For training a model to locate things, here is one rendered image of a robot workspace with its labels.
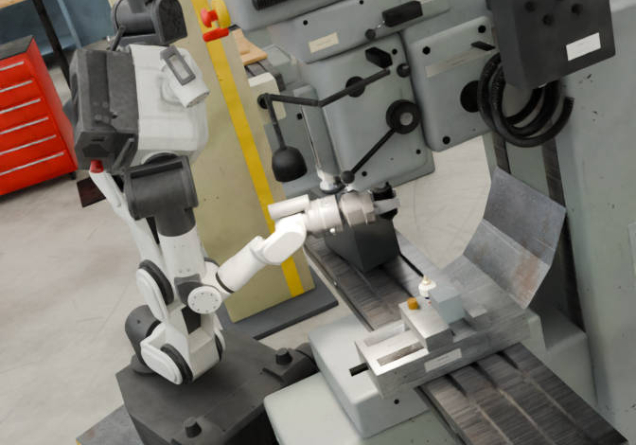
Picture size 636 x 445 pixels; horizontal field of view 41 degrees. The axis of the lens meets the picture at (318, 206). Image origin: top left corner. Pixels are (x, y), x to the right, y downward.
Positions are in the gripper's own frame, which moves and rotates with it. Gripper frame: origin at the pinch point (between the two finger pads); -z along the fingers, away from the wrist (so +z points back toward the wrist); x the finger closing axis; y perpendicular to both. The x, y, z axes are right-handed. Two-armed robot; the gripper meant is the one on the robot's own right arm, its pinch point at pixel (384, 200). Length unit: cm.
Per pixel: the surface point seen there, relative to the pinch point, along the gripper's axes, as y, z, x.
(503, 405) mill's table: 27, -11, -46
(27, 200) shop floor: 126, 233, 398
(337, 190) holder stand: 8.4, 10.4, 29.4
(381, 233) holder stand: 19.3, 2.1, 19.9
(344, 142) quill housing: -21.2, 5.7, -10.9
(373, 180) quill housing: -10.9, 1.8, -10.8
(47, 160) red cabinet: 103, 210, 405
